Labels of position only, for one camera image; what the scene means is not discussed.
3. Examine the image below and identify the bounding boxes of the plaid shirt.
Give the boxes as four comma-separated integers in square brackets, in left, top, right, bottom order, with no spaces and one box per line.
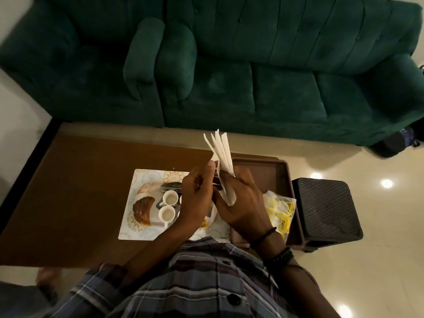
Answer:
[45,236,299,318]

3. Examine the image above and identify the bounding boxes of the black bag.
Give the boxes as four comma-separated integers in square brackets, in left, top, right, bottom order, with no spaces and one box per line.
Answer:
[410,117,424,143]

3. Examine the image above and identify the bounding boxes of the black and blue backpack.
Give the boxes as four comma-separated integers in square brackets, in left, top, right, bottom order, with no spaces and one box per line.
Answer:
[367,126,420,159]

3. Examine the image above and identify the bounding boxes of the green armchair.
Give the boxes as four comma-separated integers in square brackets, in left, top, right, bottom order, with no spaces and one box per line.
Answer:
[0,0,166,128]

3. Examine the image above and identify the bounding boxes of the person's right forearm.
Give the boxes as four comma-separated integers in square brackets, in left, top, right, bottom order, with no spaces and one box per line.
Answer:
[261,241,342,318]

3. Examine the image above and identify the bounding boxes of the long green sofa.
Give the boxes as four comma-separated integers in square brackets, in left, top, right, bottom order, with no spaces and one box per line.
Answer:
[155,0,424,147]

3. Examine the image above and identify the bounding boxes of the person's left foot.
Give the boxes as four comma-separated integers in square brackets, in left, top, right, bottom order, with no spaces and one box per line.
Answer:
[35,267,62,288]

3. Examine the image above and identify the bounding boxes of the dark trousers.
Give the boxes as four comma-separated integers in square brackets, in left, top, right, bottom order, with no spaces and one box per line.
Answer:
[0,281,59,318]

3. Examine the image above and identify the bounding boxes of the white paper napkins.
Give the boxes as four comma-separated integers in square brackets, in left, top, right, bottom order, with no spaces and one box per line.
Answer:
[203,129,236,206]

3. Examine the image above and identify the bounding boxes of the brown wooden table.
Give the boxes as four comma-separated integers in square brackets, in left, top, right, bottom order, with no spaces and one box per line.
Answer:
[0,134,292,269]

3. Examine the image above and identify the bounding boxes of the black beaded bracelet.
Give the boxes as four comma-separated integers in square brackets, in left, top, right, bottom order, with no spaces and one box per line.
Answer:
[263,246,295,270]

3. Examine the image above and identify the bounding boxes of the person's right hand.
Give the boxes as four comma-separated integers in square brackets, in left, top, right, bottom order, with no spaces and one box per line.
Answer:
[213,167,272,244]

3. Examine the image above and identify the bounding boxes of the thin black wristband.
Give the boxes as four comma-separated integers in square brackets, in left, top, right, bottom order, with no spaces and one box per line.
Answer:
[250,227,277,250]

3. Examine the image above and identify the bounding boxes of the white ceramic cup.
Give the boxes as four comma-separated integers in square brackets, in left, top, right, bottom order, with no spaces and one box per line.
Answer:
[158,205,177,229]
[155,190,179,209]

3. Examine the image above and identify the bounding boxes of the person's left hand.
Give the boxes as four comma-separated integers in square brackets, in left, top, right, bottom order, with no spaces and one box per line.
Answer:
[177,160,216,229]

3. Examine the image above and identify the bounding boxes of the leaf print serving tray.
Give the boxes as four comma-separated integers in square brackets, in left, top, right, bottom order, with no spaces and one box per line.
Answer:
[132,181,218,229]

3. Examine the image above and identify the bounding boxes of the brown plastic tray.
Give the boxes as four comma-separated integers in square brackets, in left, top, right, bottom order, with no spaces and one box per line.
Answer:
[229,156,306,250]

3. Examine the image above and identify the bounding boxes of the black plastic stool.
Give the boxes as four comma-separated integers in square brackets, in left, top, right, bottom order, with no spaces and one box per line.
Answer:
[291,178,364,253]

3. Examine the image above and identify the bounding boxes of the floral placemat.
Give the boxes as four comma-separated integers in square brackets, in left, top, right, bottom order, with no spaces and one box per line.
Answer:
[118,168,232,244]

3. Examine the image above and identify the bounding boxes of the clear zip bag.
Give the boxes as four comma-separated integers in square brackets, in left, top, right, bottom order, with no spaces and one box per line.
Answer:
[262,190,297,242]

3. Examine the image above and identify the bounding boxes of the person's left forearm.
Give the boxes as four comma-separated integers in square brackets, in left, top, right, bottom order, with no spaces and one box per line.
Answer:
[122,221,199,285]

